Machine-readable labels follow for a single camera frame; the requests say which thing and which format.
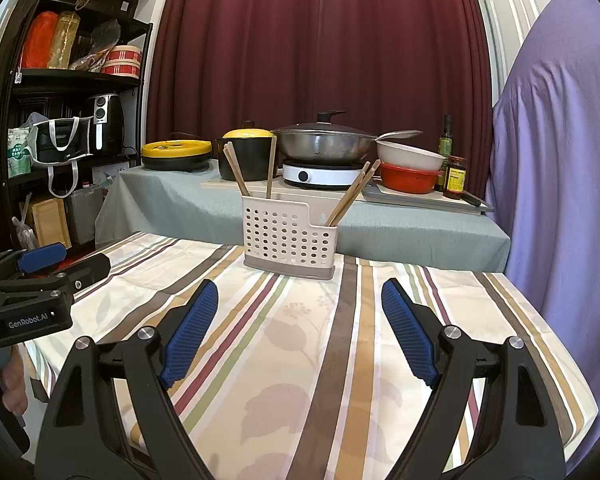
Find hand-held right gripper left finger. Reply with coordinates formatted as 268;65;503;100
35;279;220;480

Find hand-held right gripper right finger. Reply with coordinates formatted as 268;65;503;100
381;279;567;480

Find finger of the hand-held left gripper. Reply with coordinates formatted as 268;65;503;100
0;242;68;289
0;253;112;307

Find white perforated utensil holder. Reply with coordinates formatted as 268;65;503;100
241;194;339;282

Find bunch of wooden chopsticks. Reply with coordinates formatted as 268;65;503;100
222;134;382;227

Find person's left hand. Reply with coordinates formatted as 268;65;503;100
0;355;29;411

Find clear plastic bag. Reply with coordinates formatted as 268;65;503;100
11;216;38;251

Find wooden board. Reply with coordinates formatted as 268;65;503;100
30;196;73;250

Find grey storage box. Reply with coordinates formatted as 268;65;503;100
65;182;106;246

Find green and white packet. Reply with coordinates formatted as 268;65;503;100
7;127;33;179

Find grey tablecloth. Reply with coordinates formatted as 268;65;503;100
94;160;512;273

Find striped tablecloth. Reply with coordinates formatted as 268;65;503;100
22;231;598;480

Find grey tray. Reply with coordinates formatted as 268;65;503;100
362;180;496;216

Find black air fryer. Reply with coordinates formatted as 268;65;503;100
87;92;126;158

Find black griddle with yellow lid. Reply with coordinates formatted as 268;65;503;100
141;132;214;172

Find red bowl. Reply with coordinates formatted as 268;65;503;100
378;162;443;195

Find sauce jar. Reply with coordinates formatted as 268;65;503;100
442;155;468;201

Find beige bowl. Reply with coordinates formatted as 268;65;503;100
376;139;446;172

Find white induction cooker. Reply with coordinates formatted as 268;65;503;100
281;159;371;191

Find black shelf rack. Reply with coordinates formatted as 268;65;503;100
0;0;155;261

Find black pot with yellow lid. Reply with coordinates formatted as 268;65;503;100
216;121;276;182

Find olive oil bottle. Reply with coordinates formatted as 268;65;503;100
437;114;455;192

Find steel wok with glass lid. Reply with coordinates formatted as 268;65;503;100
271;111;424;166

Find red striped round box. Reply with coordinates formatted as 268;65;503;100
100;45;143;78

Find red package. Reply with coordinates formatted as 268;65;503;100
20;11;58;69

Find gold package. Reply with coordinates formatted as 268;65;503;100
47;11;81;69

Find purple cloth cover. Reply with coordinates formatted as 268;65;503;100
485;0;600;466

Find dark mesh skimmer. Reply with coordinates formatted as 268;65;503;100
70;19;121;72

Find black flat box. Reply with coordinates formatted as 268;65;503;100
82;0;141;23

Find dark red curtain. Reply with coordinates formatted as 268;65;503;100
145;0;496;181

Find white panel door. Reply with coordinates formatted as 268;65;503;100
472;0;583;91

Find black tote bag white handles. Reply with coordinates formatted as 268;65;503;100
30;116;95;198

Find black handled knife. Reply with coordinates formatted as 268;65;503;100
460;191;496;211

